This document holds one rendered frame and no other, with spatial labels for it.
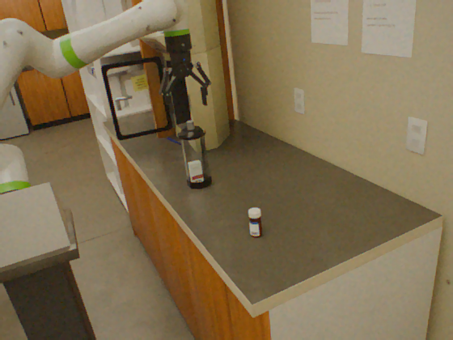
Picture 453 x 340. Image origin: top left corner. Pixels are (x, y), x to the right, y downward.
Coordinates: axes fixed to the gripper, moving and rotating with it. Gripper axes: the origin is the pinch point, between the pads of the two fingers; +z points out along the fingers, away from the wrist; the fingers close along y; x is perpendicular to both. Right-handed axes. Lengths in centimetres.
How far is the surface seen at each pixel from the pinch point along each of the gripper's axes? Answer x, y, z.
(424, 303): 71, -49, 68
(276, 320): 72, 10, 41
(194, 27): -32.4, -19.7, -24.9
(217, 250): 46, 14, 33
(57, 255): 18, 59, 33
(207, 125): -32.4, -19.2, 20.7
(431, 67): 59, -57, -11
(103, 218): -176, 33, 127
